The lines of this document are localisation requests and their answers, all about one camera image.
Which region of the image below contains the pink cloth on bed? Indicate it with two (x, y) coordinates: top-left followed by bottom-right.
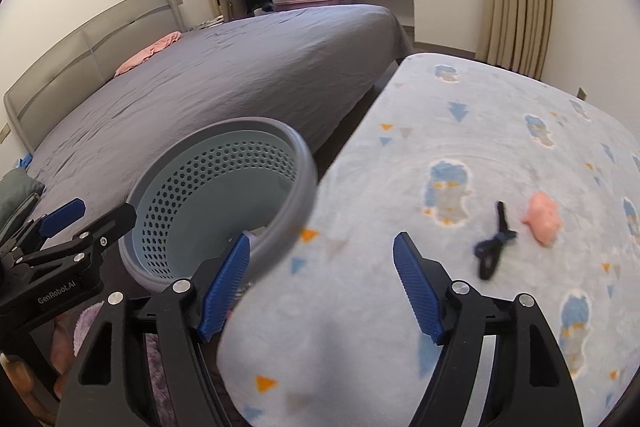
(114, 31), (182, 77)

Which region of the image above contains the grey perforated waste basket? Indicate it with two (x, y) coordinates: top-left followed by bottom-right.
(119, 117), (317, 293)

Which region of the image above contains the dark green pillow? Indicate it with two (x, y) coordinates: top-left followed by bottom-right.
(0, 168), (44, 227)

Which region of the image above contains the grey bed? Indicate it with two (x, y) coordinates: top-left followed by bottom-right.
(28, 4), (412, 221)

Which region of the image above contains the light blue patterned blanket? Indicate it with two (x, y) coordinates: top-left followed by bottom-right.
(217, 54), (639, 426)

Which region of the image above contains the person's left hand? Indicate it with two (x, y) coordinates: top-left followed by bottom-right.
(1, 312), (75, 426)

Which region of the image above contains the grey upholstered headboard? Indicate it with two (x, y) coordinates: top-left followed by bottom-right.
(3, 0), (186, 153)

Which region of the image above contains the black blue cord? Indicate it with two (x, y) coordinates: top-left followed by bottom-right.
(473, 200), (520, 282)

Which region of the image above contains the pink wad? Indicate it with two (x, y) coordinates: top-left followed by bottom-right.
(521, 192), (563, 248)

